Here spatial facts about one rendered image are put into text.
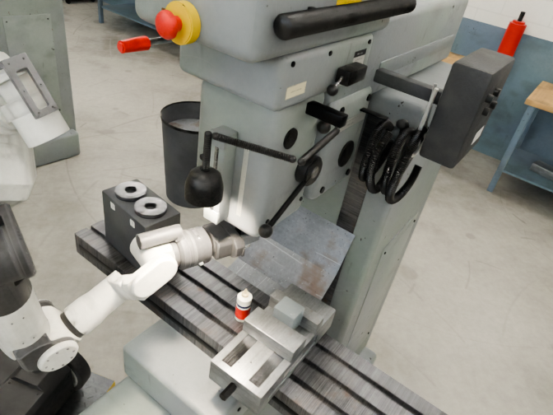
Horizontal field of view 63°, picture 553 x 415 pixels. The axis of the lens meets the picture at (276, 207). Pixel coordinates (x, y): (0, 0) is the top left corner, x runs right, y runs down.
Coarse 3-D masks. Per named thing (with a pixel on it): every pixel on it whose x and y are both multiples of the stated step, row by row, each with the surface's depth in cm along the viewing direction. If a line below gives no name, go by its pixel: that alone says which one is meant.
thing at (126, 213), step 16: (112, 192) 133; (128, 192) 135; (144, 192) 134; (112, 208) 132; (128, 208) 128; (144, 208) 127; (160, 208) 128; (112, 224) 136; (128, 224) 129; (144, 224) 124; (160, 224) 127; (112, 240) 141; (128, 240) 132; (128, 256) 136
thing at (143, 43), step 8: (120, 40) 72; (128, 40) 72; (136, 40) 73; (144, 40) 74; (152, 40) 76; (160, 40) 77; (168, 40) 78; (120, 48) 72; (128, 48) 72; (136, 48) 73; (144, 48) 75
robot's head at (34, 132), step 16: (0, 80) 64; (0, 96) 70; (16, 96) 65; (32, 96) 66; (0, 112) 68; (16, 112) 66; (0, 128) 69; (16, 128) 67; (32, 128) 66; (48, 128) 67; (64, 128) 69; (32, 144) 68
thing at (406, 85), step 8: (376, 72) 106; (384, 72) 105; (392, 72) 106; (376, 80) 107; (384, 80) 106; (392, 80) 105; (400, 80) 104; (408, 80) 103; (416, 80) 104; (400, 88) 104; (408, 88) 103; (416, 88) 102; (424, 88) 101; (432, 88) 101; (416, 96) 103; (424, 96) 102
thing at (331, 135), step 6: (330, 132) 86; (336, 132) 86; (324, 138) 83; (330, 138) 84; (318, 144) 80; (324, 144) 82; (312, 150) 78; (318, 150) 80; (306, 156) 76; (312, 156) 78; (300, 162) 75; (306, 162) 76
